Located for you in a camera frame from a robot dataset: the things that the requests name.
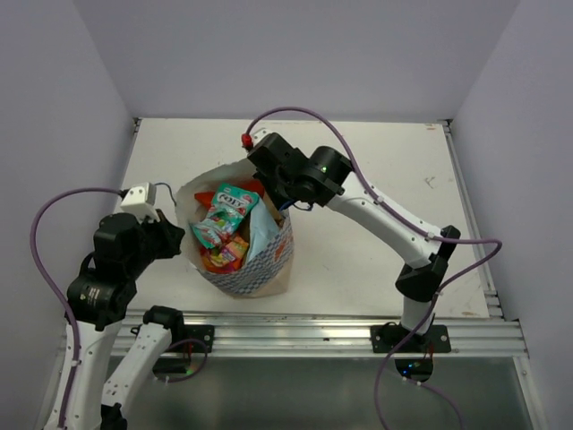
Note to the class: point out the green candy packet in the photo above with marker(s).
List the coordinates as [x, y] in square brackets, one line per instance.
[230, 206]

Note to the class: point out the aluminium table edge rail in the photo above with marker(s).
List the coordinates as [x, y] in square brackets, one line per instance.
[490, 293]

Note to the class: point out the blue cassava chips bag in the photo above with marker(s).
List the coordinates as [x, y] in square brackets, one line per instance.
[265, 227]

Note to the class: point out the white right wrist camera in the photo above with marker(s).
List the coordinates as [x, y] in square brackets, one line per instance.
[250, 140]

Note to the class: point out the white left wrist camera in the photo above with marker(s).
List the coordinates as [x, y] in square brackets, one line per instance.
[139, 201]

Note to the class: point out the white paper bag blue handles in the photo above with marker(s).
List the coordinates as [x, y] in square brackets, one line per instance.
[265, 278]

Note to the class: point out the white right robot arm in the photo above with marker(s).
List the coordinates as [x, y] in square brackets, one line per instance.
[327, 179]

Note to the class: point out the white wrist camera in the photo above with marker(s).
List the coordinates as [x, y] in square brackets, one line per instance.
[139, 201]
[250, 140]

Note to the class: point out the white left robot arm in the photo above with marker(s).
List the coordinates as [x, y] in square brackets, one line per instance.
[88, 396]

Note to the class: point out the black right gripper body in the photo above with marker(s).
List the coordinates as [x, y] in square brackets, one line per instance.
[276, 189]

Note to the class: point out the colourful twisted candy packet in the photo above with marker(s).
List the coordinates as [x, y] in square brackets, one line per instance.
[226, 259]

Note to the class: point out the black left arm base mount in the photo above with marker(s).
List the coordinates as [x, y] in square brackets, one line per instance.
[186, 357]

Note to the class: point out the red chips bag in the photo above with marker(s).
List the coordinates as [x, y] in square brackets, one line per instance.
[252, 185]

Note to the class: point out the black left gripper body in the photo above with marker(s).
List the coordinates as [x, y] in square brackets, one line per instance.
[138, 258]

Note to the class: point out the aluminium front mounting rail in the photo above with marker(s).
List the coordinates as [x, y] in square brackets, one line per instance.
[313, 336]

